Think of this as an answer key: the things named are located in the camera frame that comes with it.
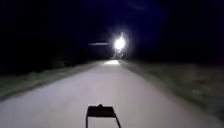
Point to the street lamp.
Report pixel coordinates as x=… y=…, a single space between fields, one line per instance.
x=119 y=43

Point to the grass verge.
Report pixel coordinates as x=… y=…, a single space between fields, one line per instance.
x=30 y=80
x=186 y=80

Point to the pale paved path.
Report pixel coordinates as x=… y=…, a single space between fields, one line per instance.
x=110 y=88

